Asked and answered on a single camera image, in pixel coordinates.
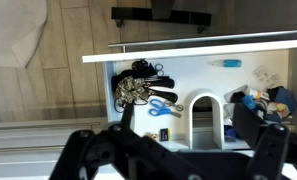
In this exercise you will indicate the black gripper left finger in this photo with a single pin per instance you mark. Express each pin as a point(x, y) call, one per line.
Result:
point(88, 150)

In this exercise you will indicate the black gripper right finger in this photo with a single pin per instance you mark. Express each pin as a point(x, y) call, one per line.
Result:
point(268, 146)

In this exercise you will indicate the white arched drawer divider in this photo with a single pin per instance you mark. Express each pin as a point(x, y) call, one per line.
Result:
point(218, 116)

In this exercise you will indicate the white vanity drawer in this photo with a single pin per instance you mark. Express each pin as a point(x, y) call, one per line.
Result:
point(194, 78)

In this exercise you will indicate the bright blue plastic item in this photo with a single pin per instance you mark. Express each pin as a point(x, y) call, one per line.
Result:
point(249, 101)

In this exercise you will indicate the dark navy cloth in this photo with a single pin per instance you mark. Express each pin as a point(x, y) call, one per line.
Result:
point(286, 98)

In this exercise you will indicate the white bottle orange label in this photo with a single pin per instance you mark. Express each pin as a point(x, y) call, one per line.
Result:
point(258, 94)

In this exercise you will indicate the small gold trinket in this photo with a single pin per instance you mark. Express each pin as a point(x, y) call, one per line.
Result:
point(151, 136)

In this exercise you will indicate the clear plastic packet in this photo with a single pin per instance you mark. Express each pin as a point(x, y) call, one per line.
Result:
point(265, 76)

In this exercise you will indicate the camouflage hair scrunchie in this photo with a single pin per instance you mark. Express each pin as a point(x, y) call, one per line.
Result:
point(131, 89)

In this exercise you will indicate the short black hair brush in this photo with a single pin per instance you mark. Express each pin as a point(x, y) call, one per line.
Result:
point(166, 96)

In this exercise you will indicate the black claw hair clip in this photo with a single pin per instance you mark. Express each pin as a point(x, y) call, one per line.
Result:
point(142, 67)

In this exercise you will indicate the white bath mat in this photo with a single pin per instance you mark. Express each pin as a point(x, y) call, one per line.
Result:
point(11, 30)

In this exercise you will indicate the black wheeled stand base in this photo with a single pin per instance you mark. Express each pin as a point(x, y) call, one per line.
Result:
point(138, 14)

